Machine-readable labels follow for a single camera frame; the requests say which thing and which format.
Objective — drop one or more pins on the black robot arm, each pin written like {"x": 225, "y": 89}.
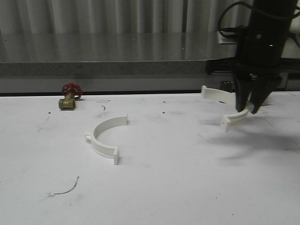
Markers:
{"x": 266, "y": 12}

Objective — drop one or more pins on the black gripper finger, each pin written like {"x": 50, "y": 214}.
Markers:
{"x": 243, "y": 86}
{"x": 263, "y": 86}

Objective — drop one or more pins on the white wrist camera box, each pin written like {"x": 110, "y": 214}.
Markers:
{"x": 227, "y": 36}

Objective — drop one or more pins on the grey stone counter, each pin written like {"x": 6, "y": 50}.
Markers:
{"x": 110, "y": 63}

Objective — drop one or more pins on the dark brown cylindrical coupling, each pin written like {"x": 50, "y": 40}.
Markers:
{"x": 226, "y": 86}

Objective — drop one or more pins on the brass valve red handwheel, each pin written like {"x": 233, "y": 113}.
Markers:
{"x": 71, "y": 92}

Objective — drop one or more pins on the white half pipe clamp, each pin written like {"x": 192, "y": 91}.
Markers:
{"x": 227, "y": 120}
{"x": 107, "y": 151}

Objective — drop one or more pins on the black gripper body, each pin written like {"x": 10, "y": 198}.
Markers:
{"x": 259, "y": 51}

